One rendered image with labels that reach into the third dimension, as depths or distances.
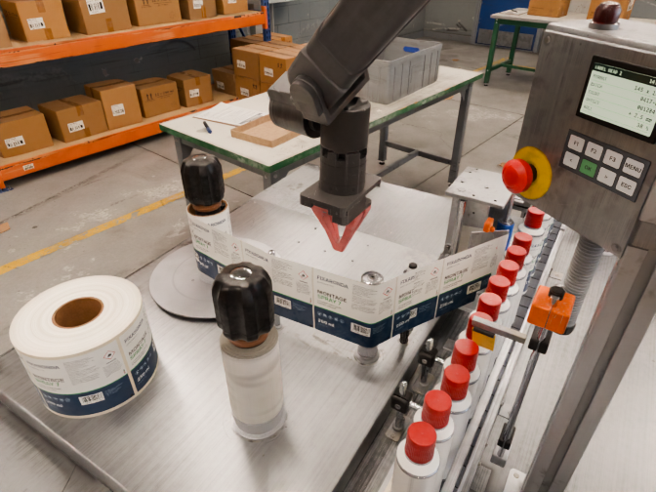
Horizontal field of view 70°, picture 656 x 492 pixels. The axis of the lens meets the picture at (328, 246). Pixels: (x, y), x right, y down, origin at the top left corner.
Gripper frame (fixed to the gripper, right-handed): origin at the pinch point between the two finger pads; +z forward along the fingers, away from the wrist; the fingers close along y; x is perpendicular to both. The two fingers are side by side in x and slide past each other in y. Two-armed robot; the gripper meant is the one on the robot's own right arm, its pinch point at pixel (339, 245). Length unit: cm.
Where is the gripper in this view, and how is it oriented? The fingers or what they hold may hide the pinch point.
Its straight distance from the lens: 64.4
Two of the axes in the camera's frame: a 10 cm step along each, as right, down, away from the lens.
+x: 8.5, 3.1, -4.2
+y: -5.2, 4.7, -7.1
